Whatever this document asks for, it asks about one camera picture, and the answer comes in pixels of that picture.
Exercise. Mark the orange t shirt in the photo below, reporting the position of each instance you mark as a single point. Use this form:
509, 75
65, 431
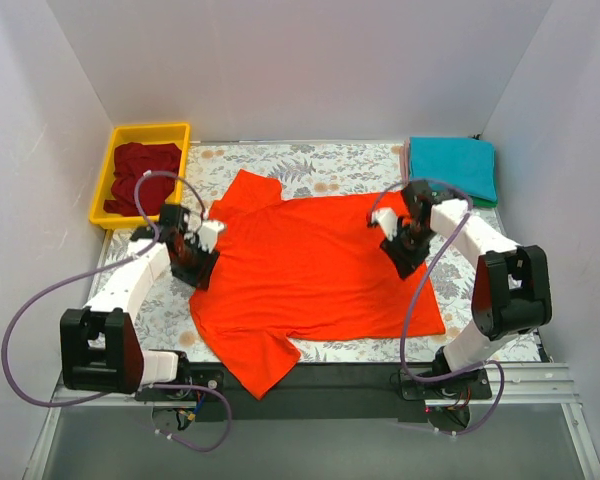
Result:
301, 269

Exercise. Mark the aluminium frame rail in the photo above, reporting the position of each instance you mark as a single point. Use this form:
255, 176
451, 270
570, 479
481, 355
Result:
533, 427

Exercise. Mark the dark red t shirt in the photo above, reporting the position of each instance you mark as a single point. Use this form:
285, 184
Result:
131, 162

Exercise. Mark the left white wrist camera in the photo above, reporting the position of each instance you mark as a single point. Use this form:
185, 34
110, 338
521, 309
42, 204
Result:
208, 234

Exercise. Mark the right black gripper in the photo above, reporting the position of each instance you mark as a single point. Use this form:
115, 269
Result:
406, 253

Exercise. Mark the folded teal t shirt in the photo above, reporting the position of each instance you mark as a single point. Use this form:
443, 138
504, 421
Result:
463, 162

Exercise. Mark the folded pink t shirt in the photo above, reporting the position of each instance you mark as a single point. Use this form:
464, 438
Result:
405, 160

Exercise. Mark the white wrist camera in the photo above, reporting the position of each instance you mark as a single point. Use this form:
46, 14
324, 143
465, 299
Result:
208, 234
386, 220

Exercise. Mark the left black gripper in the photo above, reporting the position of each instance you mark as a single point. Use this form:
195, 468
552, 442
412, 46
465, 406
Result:
195, 267

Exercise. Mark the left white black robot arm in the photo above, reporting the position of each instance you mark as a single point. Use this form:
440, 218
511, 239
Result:
100, 351

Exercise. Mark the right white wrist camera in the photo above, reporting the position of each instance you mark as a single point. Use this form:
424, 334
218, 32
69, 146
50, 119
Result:
386, 220

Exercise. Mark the folded green t shirt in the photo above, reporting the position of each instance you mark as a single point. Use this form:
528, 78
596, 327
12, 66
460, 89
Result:
478, 202

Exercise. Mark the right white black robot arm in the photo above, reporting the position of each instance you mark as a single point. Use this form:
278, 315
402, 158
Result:
511, 293

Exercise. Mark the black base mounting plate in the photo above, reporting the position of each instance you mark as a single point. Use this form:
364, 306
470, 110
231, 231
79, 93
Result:
319, 391

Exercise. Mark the floral patterned table mat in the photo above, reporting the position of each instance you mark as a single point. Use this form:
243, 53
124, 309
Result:
306, 170

